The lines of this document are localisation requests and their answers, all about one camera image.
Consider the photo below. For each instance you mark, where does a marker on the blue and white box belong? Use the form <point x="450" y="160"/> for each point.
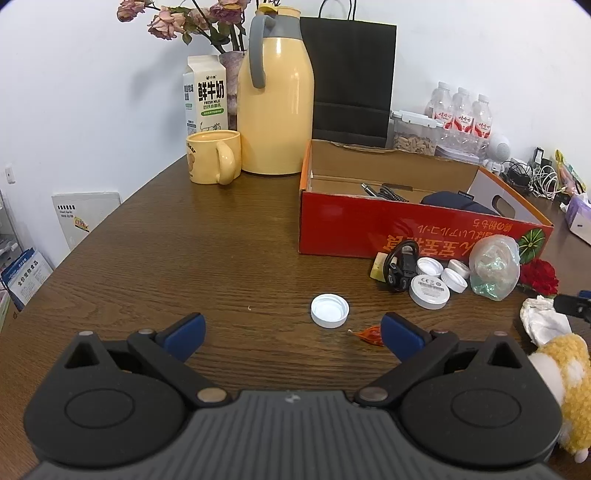
<point x="25" y="277"/>

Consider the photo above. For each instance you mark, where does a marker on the dried pink rose bouquet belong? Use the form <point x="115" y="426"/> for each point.
<point x="168" y="23"/>

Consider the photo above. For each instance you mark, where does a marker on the mottled flower vase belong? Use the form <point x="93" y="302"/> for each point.
<point x="231" y="83"/>

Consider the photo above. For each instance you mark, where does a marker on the white round robot toy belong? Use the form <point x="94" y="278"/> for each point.
<point x="498" y="146"/>

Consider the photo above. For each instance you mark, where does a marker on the green and yellow snack packet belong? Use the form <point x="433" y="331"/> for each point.
<point x="570" y="170"/>

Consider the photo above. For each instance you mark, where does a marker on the white round labelled disc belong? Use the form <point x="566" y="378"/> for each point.
<point x="429" y="290"/>

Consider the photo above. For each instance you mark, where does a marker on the black paper bag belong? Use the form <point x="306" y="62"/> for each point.
<point x="351" y="78"/>

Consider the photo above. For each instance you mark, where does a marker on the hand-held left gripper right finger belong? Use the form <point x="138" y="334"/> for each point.
<point x="401" y="339"/>

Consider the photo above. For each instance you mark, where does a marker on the pale yellow block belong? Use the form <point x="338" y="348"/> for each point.
<point x="378" y="270"/>

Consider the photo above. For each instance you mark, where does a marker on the navy zip pouch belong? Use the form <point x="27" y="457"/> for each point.
<point x="448" y="201"/>

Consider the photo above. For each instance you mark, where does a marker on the red cardboard box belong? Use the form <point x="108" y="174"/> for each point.
<point x="351" y="226"/>

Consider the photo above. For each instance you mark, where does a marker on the white tissue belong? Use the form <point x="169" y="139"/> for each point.
<point x="545" y="323"/>

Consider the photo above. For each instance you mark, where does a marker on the large white bottle cap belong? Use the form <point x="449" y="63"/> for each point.
<point x="329" y="311"/>

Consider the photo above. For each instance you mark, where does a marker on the small black device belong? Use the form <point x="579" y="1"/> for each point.
<point x="540" y="157"/>

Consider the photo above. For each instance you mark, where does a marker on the red fabric rose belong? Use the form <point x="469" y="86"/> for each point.
<point x="538" y="277"/>

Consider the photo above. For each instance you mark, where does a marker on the white and yellow plush sheep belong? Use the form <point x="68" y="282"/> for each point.
<point x="572" y="369"/>

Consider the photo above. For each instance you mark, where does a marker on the iridescent plastic bag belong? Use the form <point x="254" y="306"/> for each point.
<point x="494" y="267"/>

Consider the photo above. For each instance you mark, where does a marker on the yellow thermos jug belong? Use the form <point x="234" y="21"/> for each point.
<point x="277" y="106"/>

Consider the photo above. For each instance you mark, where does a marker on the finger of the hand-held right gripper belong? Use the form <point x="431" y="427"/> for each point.
<point x="585" y="294"/>
<point x="570" y="305"/>

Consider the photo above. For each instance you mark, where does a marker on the white milk carton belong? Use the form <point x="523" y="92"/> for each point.
<point x="207" y="101"/>

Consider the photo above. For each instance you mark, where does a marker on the orange candy wrapper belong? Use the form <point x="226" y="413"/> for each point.
<point x="369" y="334"/>

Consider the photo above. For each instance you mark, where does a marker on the purple tissue pack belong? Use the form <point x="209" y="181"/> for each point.
<point x="579" y="217"/>

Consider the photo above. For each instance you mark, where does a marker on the yellow mug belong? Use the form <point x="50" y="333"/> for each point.
<point x="205" y="157"/>

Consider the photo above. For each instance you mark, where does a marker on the clear nut container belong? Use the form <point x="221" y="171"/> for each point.
<point x="413" y="141"/>

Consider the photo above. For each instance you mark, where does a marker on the white wall socket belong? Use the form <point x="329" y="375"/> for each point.
<point x="9" y="174"/>

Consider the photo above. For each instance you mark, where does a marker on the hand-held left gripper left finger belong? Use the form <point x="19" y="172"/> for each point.
<point x="187" y="334"/>

